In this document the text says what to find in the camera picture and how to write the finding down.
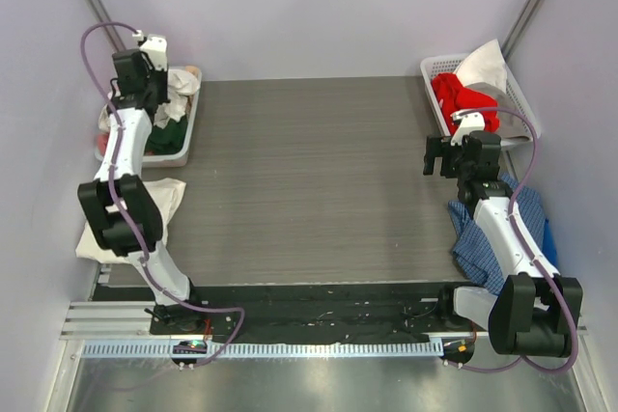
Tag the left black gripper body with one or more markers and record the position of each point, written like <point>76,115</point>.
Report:
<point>157,85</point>

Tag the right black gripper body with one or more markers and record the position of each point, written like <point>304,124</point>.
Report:
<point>447,161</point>

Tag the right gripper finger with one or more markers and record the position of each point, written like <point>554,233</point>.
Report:
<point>449,155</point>
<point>432,152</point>

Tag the white and green t-shirt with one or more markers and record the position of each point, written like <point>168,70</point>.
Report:
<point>171,118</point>

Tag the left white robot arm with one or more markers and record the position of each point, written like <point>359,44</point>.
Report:
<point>118,207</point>

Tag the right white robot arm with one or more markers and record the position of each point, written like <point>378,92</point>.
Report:
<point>536,311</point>

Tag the red t-shirt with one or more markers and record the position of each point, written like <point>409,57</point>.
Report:
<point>453,96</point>

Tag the beige garment in bin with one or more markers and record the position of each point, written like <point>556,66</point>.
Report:
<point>194,71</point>

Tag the left grey plastic bin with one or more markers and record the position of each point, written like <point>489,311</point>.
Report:
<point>179,159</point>

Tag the salmon pink t-shirt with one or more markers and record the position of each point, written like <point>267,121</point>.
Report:
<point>102,141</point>

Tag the right white perforated basket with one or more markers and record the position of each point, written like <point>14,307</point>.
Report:
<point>432,66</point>

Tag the blue plaid shirt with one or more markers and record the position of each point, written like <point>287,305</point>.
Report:
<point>472,251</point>

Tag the grey white garment in basket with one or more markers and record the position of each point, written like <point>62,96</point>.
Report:
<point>484,71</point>

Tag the folded cream t-shirt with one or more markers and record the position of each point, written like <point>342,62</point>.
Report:
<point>167,195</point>

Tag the solid blue garment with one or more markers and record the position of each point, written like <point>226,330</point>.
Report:
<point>549,247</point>

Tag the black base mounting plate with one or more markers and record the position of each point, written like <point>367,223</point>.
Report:
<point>318,314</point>

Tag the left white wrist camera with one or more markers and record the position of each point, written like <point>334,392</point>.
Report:
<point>154,46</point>

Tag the slotted white cable duct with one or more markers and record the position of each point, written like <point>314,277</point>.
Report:
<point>185,350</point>

